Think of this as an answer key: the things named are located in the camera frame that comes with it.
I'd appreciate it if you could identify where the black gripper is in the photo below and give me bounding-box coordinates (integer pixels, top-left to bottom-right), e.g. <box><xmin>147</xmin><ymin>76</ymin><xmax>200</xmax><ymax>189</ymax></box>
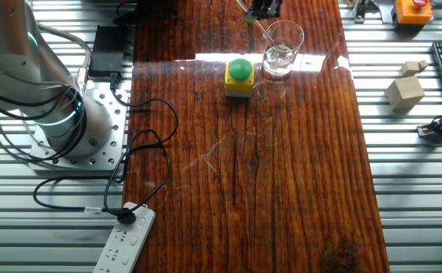
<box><xmin>244</xmin><ymin>0</ymin><xmax>284</xmax><ymax>24</ymax></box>

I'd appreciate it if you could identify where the clear glass stirring rod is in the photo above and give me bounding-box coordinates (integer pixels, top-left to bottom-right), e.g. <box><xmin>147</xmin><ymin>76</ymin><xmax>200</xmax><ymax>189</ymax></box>
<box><xmin>236</xmin><ymin>0</ymin><xmax>282</xmax><ymax>61</ymax></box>

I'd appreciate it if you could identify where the clear glass beaker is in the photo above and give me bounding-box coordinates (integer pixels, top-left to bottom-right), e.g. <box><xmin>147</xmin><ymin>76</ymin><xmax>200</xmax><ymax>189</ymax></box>
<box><xmin>260</xmin><ymin>19</ymin><xmax>306</xmax><ymax>83</ymax></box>

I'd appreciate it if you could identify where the yellow box green push button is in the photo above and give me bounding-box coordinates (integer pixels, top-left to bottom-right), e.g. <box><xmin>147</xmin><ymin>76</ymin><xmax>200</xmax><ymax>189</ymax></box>
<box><xmin>224</xmin><ymin>58</ymin><xmax>256</xmax><ymax>99</ymax></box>

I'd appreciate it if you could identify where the orange box red stop button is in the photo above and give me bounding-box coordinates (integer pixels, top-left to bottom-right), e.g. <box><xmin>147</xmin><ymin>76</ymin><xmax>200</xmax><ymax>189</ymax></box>
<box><xmin>394</xmin><ymin>0</ymin><xmax>434</xmax><ymax>26</ymax></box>

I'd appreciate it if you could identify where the small wooden cube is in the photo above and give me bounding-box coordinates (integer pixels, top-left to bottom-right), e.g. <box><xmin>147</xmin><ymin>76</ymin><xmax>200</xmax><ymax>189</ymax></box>
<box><xmin>401</xmin><ymin>60</ymin><xmax>421</xmax><ymax>78</ymax></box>

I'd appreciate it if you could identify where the black power adapter brick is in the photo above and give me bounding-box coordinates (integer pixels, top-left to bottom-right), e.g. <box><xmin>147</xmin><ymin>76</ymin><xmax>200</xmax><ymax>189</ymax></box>
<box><xmin>88</xmin><ymin>24</ymin><xmax>125</xmax><ymax>79</ymax></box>

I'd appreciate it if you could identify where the large wooden cube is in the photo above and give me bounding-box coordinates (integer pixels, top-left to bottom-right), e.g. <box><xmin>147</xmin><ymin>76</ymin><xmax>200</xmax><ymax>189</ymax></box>
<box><xmin>385</xmin><ymin>75</ymin><xmax>426</xmax><ymax>113</ymax></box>

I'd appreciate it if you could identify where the white power strip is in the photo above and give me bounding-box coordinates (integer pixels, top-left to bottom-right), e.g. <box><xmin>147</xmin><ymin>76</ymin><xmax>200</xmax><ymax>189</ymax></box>
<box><xmin>92</xmin><ymin>201</ymin><xmax>157</xmax><ymax>273</ymax></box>

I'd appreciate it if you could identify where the silver metal bracket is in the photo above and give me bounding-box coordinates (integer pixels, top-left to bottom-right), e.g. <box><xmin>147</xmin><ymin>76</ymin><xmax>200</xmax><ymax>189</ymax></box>
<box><xmin>351</xmin><ymin>0</ymin><xmax>394</xmax><ymax>24</ymax></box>

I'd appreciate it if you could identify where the black adapter output cable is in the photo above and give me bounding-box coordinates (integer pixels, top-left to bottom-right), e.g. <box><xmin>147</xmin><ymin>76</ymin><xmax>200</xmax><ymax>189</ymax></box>
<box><xmin>114</xmin><ymin>0</ymin><xmax>138</xmax><ymax>27</ymax></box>

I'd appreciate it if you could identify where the perforated aluminium base plate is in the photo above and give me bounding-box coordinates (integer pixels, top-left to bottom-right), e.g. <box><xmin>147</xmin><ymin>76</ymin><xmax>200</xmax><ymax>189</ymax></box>
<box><xmin>28</xmin><ymin>89</ymin><xmax>130</xmax><ymax>171</ymax></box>

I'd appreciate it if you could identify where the thick grey robot cable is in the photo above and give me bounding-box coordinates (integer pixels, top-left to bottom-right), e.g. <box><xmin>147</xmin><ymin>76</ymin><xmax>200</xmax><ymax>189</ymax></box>
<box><xmin>38</xmin><ymin>24</ymin><xmax>93</xmax><ymax>83</ymax></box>

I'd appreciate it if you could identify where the grey metal clamp bracket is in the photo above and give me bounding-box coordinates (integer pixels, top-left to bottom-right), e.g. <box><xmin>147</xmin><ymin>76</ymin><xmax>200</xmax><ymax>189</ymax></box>
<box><xmin>416</xmin><ymin>111</ymin><xmax>442</xmax><ymax>144</ymax></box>

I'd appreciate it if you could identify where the black power cord with plug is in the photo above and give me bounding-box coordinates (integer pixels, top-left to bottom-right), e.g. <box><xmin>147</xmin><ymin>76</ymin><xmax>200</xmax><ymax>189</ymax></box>
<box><xmin>33</xmin><ymin>77</ymin><xmax>180</xmax><ymax>225</ymax></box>

